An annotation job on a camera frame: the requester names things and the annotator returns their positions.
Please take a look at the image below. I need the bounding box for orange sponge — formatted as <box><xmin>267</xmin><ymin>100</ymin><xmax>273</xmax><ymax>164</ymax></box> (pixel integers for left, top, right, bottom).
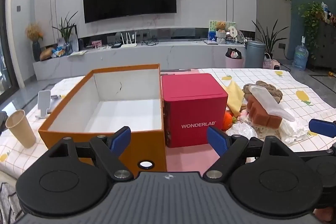
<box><xmin>247</xmin><ymin>95</ymin><xmax>282</xmax><ymax>130</ymax></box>

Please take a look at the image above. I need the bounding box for long leaf potted plant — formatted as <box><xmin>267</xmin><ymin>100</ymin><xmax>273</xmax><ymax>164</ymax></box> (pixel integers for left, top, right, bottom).
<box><xmin>251</xmin><ymin>19</ymin><xmax>289</xmax><ymax>60</ymax></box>

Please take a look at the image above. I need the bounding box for dark vase with yellow flowers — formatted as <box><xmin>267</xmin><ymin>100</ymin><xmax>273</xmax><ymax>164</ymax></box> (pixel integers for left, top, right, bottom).
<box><xmin>25</xmin><ymin>23</ymin><xmax>44</xmax><ymax>62</ymax></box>

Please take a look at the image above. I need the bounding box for red box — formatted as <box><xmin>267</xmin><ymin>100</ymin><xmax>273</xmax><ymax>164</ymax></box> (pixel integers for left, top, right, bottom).
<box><xmin>161</xmin><ymin>73</ymin><xmax>228</xmax><ymax>148</ymax></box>

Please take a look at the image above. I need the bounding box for bushy green plant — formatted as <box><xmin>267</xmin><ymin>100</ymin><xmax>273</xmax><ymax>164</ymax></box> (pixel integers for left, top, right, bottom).
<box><xmin>298</xmin><ymin>2</ymin><xmax>326</xmax><ymax>59</ymax></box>

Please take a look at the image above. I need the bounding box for dark cabinet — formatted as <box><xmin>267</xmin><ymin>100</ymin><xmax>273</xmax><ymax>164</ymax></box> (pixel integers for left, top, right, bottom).
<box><xmin>308</xmin><ymin>18</ymin><xmax>336</xmax><ymax>71</ymax></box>

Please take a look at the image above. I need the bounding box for brown round object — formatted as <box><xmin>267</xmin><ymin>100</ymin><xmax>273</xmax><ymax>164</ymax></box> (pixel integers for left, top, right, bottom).
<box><xmin>39</xmin><ymin>47</ymin><xmax>55</xmax><ymax>61</ymax></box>

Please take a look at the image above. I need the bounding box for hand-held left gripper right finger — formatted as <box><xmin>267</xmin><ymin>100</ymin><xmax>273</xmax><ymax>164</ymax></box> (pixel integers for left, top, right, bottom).
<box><xmin>203</xmin><ymin>126</ymin><xmax>293</xmax><ymax>180</ymax></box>

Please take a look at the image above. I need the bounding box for brown paper cup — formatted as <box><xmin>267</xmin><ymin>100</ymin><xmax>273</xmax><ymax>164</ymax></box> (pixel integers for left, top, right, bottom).
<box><xmin>5</xmin><ymin>110</ymin><xmax>37</xmax><ymax>148</ymax></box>

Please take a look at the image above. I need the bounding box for white marble television console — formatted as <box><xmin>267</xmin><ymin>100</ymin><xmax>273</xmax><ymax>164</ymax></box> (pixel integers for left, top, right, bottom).
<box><xmin>33</xmin><ymin>40</ymin><xmax>247</xmax><ymax>81</ymax></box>

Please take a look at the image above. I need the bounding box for crumpled clear plastic wrapper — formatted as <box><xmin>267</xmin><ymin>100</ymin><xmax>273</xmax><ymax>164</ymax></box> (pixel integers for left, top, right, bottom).
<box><xmin>226</xmin><ymin>122</ymin><xmax>259</xmax><ymax>139</ymax></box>

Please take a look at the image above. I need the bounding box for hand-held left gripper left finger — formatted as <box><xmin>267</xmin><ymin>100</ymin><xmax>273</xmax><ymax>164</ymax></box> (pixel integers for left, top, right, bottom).
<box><xmin>47</xmin><ymin>126</ymin><xmax>134</xmax><ymax>180</ymax></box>

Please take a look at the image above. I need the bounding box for blue water bottle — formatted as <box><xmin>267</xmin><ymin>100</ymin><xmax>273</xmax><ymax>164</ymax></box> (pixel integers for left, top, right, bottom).
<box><xmin>293</xmin><ymin>36</ymin><xmax>310</xmax><ymax>71</ymax></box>

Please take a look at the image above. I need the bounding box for white phone stand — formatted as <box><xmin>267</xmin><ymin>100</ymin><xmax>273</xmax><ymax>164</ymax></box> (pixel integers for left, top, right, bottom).
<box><xmin>35</xmin><ymin>90</ymin><xmax>53</xmax><ymax>119</ymax></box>

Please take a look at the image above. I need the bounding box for brown plush hat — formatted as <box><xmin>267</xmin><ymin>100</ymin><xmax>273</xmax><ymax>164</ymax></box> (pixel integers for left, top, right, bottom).
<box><xmin>243</xmin><ymin>80</ymin><xmax>283</xmax><ymax>104</ymax></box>

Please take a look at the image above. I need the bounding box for orange cardboard box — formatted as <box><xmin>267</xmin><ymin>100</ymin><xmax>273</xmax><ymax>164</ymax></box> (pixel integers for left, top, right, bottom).
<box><xmin>38</xmin><ymin>64</ymin><xmax>168</xmax><ymax>179</ymax></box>

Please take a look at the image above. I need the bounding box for crochet orange fruit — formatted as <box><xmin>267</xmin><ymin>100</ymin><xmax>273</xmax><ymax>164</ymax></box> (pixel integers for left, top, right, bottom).
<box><xmin>223</xmin><ymin>112</ymin><xmax>235</xmax><ymax>130</ymax></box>

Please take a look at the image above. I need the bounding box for colourful snack bag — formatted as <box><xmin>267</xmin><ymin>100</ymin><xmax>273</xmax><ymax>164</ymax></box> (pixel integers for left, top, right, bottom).
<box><xmin>51</xmin><ymin>46</ymin><xmax>66</xmax><ymax>58</ymax></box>

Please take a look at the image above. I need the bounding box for green plant in glass vase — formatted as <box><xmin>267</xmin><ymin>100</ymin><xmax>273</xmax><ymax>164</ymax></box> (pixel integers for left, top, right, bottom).
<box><xmin>52</xmin><ymin>11</ymin><xmax>79</xmax><ymax>55</ymax></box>

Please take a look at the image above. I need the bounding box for grey trash can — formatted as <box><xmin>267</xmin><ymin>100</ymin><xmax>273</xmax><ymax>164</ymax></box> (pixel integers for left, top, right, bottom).
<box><xmin>246</xmin><ymin>40</ymin><xmax>266</xmax><ymax>69</ymax></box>

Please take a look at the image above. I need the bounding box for yellow cloth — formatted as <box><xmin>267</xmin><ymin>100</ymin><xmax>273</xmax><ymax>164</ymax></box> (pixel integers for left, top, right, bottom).
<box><xmin>226</xmin><ymin>81</ymin><xmax>245</xmax><ymax>115</ymax></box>

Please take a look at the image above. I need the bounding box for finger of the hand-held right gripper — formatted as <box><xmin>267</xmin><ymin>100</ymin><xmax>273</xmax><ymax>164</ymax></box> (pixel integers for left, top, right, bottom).
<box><xmin>309</xmin><ymin>118</ymin><xmax>336</xmax><ymax>138</ymax></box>

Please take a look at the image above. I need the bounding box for white tissue stack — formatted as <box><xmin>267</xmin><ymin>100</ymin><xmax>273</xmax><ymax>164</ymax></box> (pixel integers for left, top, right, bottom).
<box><xmin>279</xmin><ymin>115</ymin><xmax>318</xmax><ymax>146</ymax></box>

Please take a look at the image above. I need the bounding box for white router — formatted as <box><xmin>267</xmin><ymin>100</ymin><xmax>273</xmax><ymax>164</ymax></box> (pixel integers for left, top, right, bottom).
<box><xmin>119</xmin><ymin>32</ymin><xmax>137</xmax><ymax>48</ymax></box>

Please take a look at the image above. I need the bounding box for blue green picture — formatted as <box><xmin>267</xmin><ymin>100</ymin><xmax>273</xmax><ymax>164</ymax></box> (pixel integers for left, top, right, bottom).
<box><xmin>209</xmin><ymin>21</ymin><xmax>235</xmax><ymax>42</ymax></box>

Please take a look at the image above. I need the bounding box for pink small heater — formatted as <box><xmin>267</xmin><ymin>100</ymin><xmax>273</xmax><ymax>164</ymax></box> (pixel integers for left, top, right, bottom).
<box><xmin>263</xmin><ymin>53</ymin><xmax>281</xmax><ymax>69</ymax></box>

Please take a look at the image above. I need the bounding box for pink trash bin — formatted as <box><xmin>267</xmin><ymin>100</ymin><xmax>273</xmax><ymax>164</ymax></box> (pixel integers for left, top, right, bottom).
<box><xmin>225</xmin><ymin>48</ymin><xmax>243</xmax><ymax>69</ymax></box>

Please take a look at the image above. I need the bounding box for lemon print blanket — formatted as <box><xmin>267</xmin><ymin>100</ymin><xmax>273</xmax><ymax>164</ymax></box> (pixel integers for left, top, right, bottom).
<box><xmin>0</xmin><ymin>67</ymin><xmax>336</xmax><ymax>180</ymax></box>

